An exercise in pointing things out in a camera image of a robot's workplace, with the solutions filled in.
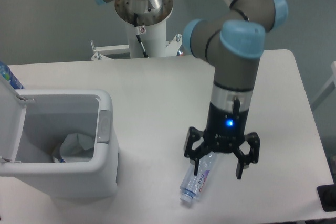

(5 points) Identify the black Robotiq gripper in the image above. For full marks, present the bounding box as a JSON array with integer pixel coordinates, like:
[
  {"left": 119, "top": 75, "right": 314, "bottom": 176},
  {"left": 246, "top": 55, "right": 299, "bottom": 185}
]
[{"left": 183, "top": 104, "right": 260, "bottom": 179}]

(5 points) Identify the clear crushed plastic bottle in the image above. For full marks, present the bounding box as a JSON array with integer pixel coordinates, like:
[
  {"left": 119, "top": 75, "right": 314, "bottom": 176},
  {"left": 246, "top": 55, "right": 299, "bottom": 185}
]
[{"left": 180, "top": 152, "right": 217, "bottom": 206}]

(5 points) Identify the clear plastic bag wrapper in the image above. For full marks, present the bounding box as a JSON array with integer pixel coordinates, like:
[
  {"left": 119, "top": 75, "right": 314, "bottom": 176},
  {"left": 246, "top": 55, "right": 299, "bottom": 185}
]
[{"left": 60, "top": 133, "right": 94, "bottom": 163}]

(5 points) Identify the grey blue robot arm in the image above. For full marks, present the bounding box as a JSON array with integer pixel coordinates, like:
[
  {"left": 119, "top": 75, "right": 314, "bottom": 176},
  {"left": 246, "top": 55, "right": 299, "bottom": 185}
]
[{"left": 95, "top": 0, "right": 288, "bottom": 178}]

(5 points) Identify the white trash can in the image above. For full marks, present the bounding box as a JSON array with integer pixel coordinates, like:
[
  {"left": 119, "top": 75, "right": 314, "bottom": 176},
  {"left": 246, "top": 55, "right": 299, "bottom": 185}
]
[{"left": 1, "top": 89, "right": 119, "bottom": 198}]

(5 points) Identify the white trash can lid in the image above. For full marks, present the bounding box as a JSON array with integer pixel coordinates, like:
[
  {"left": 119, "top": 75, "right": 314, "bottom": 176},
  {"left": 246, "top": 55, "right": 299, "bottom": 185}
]
[{"left": 1, "top": 77, "right": 26, "bottom": 163}]

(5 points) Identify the black device at table edge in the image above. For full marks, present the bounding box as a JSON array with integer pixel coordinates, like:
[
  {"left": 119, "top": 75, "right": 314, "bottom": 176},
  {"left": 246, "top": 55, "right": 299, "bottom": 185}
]
[{"left": 317, "top": 184, "right": 335, "bottom": 212}]

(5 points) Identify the colourful snack packet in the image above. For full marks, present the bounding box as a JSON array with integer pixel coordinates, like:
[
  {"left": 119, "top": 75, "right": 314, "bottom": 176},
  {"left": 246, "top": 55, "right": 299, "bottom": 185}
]
[{"left": 51, "top": 143, "right": 65, "bottom": 163}]

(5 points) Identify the blue bottle behind bin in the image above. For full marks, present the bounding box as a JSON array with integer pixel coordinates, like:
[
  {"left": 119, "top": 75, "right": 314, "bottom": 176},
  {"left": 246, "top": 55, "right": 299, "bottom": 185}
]
[{"left": 0, "top": 62, "right": 24, "bottom": 89}]

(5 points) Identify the white middle floor bracket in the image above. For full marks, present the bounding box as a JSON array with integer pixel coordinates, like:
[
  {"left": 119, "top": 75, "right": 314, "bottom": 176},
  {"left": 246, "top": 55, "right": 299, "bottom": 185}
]
[{"left": 165, "top": 34, "right": 183, "bottom": 57}]

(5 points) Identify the white floor bracket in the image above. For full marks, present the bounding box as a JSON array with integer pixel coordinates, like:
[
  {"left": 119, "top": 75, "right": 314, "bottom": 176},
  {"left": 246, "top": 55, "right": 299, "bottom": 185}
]
[
  {"left": 90, "top": 40, "right": 130, "bottom": 61},
  {"left": 165, "top": 34, "right": 183, "bottom": 57}
]

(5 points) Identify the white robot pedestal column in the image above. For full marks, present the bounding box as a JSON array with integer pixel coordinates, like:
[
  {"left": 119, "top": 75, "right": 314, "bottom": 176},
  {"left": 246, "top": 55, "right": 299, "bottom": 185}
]
[{"left": 125, "top": 20, "right": 166, "bottom": 58}]

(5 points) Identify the white frame at right edge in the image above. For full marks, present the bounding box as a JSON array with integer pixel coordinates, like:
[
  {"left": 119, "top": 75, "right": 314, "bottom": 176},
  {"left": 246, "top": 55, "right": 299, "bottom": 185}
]
[{"left": 310, "top": 61, "right": 335, "bottom": 111}]

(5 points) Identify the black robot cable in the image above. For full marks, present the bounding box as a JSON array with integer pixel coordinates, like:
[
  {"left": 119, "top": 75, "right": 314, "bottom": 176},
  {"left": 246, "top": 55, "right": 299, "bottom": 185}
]
[{"left": 133, "top": 13, "right": 150, "bottom": 58}]

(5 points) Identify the white left floor bracket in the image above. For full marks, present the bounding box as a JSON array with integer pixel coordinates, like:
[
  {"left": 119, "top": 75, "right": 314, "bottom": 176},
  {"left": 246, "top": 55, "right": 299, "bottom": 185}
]
[{"left": 90, "top": 40, "right": 130, "bottom": 61}]

